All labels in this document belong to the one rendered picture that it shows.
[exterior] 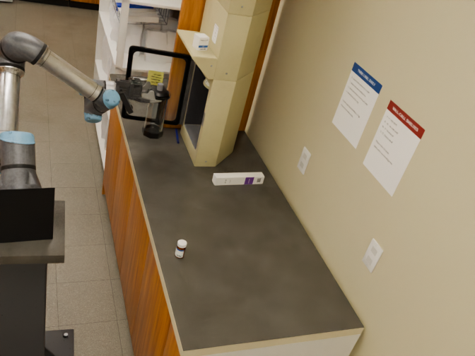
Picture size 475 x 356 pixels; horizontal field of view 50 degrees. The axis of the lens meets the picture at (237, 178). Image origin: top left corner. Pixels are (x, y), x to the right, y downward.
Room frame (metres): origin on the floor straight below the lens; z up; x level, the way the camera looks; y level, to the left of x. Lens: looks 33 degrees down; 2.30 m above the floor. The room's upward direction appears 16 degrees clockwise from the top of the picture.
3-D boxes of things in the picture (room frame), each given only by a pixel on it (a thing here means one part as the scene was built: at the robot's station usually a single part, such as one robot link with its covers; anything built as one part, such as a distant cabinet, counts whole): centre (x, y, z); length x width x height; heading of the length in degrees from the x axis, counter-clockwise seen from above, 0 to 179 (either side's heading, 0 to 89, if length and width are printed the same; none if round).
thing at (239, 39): (2.30, 0.18, 1.32); 0.32 x 0.25 x 0.77; 27
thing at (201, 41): (2.17, 0.32, 1.54); 0.05 x 0.05 x 0.06; 43
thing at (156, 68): (2.33, 0.52, 1.19); 0.30 x 0.01 x 0.40; 107
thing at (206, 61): (2.22, 0.35, 1.46); 0.32 x 0.12 x 0.10; 27
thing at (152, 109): (2.14, 0.46, 1.15); 0.11 x 0.11 x 0.21
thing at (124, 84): (2.07, 0.59, 1.27); 0.12 x 0.08 x 0.09; 117
